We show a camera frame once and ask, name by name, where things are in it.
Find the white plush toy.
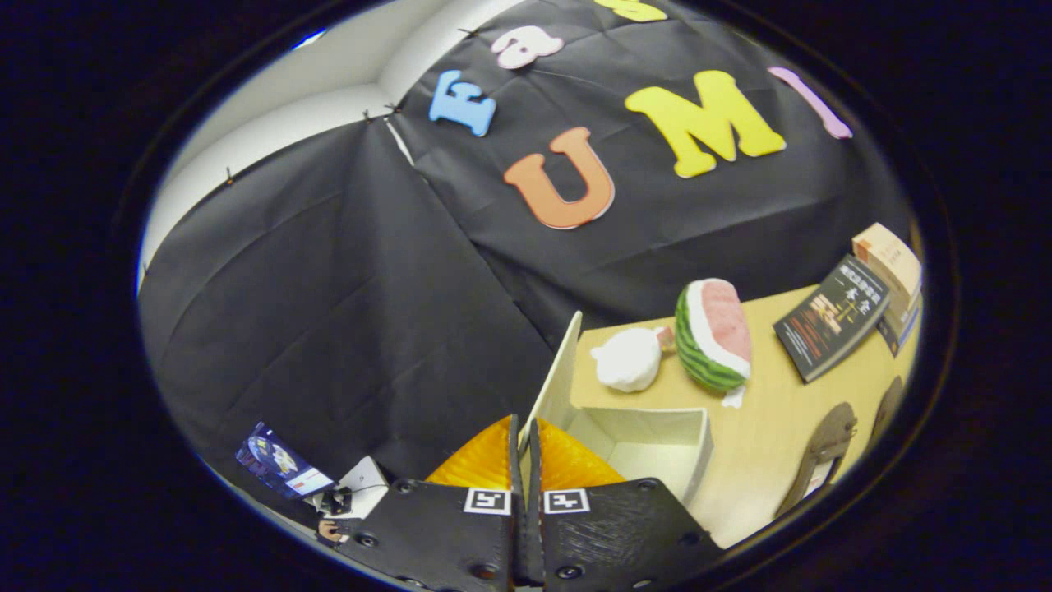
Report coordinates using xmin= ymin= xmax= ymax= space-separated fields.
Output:
xmin=590 ymin=326 xmax=675 ymax=393

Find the beige cover book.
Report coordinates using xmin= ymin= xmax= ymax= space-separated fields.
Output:
xmin=851 ymin=222 xmax=923 ymax=305

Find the black cover book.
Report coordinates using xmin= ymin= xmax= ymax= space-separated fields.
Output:
xmin=773 ymin=255 xmax=891 ymax=385

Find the blue cover book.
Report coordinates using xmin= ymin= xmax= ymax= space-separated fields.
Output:
xmin=876 ymin=308 xmax=920 ymax=358

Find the brown fuzzy shoe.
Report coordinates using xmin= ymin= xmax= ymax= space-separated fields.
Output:
xmin=774 ymin=401 xmax=858 ymax=519
xmin=870 ymin=376 xmax=905 ymax=449

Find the grey beige fabric storage box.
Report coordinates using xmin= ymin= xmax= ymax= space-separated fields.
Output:
xmin=519 ymin=311 xmax=714 ymax=506

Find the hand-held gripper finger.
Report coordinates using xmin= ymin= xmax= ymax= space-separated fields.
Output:
xmin=526 ymin=418 xmax=724 ymax=592
xmin=333 ymin=414 xmax=523 ymax=592

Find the watermelon slice plush toy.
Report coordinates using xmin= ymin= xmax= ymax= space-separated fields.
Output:
xmin=674 ymin=278 xmax=753 ymax=409

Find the small white device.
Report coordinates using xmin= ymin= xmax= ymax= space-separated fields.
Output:
xmin=316 ymin=456 xmax=391 ymax=520

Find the blue printed card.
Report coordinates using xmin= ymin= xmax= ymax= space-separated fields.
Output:
xmin=236 ymin=422 xmax=335 ymax=500

